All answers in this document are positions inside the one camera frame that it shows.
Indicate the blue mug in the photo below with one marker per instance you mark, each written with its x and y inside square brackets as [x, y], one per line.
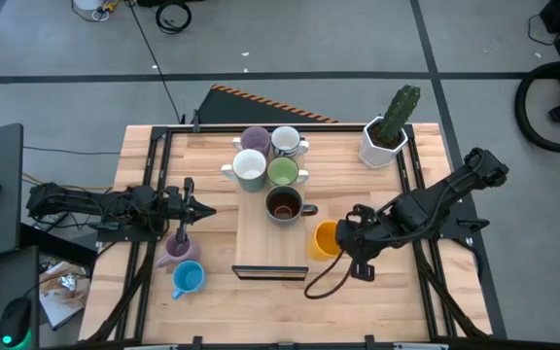
[188, 278]

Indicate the green mug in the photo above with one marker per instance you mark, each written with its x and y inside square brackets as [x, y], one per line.
[282, 171]

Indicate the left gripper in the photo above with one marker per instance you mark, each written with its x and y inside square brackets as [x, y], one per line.
[180, 206]

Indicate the yellow power strip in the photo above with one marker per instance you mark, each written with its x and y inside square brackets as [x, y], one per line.
[110, 6]

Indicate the black computer mouse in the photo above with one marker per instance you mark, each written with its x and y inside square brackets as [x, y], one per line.
[15, 321]

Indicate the green cactus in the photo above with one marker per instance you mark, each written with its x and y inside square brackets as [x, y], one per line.
[399, 112]

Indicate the open cardboard box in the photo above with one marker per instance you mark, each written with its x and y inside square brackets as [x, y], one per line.
[61, 301]

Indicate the white hexagonal planter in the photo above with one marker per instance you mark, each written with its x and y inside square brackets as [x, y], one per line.
[374, 153]

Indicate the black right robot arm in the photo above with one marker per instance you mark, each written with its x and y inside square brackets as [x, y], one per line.
[435, 204]

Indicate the orange mug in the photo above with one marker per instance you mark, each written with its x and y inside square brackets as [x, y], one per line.
[323, 240]

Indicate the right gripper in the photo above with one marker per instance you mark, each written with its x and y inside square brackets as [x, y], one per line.
[360, 238]

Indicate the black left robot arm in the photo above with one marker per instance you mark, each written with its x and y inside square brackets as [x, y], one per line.
[76, 201]

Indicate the teal mug white inside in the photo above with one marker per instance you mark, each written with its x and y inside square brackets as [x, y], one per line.
[250, 167]

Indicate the black metal table frame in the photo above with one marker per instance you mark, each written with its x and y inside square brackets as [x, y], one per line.
[426, 291]

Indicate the pale purple ribbed mug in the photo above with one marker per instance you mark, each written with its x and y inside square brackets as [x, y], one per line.
[180, 249]

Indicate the teal and brown patterned mug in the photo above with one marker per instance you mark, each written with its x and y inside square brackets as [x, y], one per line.
[284, 204]

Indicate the white mug dark stripes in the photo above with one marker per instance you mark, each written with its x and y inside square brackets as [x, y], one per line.
[286, 140]

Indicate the black ramp orange stripes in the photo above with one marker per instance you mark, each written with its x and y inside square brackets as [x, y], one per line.
[241, 109]

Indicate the white trash bin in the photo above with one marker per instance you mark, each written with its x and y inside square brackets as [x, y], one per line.
[87, 4]

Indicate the wooden shelf black frame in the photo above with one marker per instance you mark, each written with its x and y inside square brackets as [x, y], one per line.
[260, 238]

